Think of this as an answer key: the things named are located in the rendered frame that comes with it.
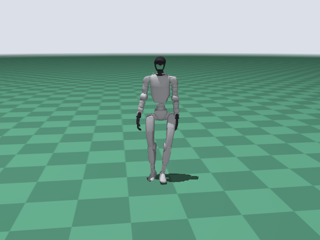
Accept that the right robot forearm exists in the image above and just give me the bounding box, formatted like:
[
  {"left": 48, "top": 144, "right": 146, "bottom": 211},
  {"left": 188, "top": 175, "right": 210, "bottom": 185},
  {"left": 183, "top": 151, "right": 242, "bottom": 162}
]
[{"left": 136, "top": 96, "right": 146, "bottom": 116}]

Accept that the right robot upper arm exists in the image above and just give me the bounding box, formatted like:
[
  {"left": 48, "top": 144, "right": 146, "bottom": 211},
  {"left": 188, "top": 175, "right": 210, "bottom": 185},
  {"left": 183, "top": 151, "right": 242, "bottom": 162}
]
[{"left": 140, "top": 75, "right": 151, "bottom": 100}]

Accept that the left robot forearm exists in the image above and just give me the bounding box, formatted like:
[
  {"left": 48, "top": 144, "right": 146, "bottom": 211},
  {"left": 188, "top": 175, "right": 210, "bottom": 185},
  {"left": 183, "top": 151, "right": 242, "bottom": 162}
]
[{"left": 172, "top": 97, "right": 180, "bottom": 117}]

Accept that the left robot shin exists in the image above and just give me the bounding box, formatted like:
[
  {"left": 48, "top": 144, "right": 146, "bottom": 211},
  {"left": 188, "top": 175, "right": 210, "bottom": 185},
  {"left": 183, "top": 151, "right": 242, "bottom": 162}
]
[{"left": 161, "top": 147, "right": 172, "bottom": 174}]

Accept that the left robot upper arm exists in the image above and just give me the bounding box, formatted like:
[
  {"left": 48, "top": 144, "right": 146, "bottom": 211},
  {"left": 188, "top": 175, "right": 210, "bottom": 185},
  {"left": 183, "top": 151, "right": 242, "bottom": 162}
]
[{"left": 169, "top": 76, "right": 179, "bottom": 101}]

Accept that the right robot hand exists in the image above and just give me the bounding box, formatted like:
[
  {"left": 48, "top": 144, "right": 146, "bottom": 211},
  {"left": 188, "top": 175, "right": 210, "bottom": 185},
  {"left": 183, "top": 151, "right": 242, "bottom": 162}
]
[{"left": 136, "top": 112, "right": 141, "bottom": 131}]

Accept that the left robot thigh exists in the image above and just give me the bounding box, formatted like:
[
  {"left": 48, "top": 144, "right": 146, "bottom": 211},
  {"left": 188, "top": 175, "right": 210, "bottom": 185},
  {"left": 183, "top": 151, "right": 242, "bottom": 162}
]
[{"left": 163, "top": 112, "right": 176, "bottom": 151}]

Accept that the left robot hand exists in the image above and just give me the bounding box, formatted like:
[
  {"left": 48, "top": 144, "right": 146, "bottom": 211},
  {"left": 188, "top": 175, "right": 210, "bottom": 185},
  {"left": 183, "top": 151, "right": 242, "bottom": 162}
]
[{"left": 175, "top": 114, "right": 179, "bottom": 130}]

